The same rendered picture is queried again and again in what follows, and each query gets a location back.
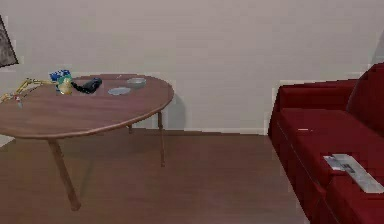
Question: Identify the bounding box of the grey plate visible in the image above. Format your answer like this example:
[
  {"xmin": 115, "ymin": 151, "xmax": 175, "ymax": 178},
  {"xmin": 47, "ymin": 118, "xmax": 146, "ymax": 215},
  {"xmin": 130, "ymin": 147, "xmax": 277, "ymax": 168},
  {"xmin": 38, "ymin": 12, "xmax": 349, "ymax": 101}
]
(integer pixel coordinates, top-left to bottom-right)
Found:
[{"xmin": 107, "ymin": 86, "xmax": 132, "ymax": 97}]

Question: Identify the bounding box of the round brown wooden table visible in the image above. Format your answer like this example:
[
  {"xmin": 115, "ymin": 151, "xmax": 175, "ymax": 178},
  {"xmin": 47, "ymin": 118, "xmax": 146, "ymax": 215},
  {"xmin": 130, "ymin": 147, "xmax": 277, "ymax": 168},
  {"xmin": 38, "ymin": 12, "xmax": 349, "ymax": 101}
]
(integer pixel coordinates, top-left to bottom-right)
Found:
[{"xmin": 0, "ymin": 73, "xmax": 175, "ymax": 212}]

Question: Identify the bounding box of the red sofa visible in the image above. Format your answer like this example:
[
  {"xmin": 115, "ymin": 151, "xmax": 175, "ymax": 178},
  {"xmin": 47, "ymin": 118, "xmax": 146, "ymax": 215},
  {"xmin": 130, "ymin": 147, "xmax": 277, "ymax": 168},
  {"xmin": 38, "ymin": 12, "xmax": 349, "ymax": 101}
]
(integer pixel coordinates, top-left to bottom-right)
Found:
[{"xmin": 267, "ymin": 62, "xmax": 384, "ymax": 224}]

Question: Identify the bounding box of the grey framed wall picture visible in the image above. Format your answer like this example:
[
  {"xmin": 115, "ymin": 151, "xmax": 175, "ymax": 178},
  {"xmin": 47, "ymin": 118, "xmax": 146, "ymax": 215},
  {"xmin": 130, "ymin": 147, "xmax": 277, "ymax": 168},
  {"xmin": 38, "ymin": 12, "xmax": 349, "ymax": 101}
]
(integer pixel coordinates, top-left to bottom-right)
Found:
[{"xmin": 0, "ymin": 14, "xmax": 20, "ymax": 69}]

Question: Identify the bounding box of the grey remote control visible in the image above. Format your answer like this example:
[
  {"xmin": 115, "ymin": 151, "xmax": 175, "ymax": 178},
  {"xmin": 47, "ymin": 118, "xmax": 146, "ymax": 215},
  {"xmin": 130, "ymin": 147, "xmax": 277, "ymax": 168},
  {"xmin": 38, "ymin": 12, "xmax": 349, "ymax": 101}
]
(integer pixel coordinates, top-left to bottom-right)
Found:
[{"xmin": 323, "ymin": 153, "xmax": 384, "ymax": 194}]

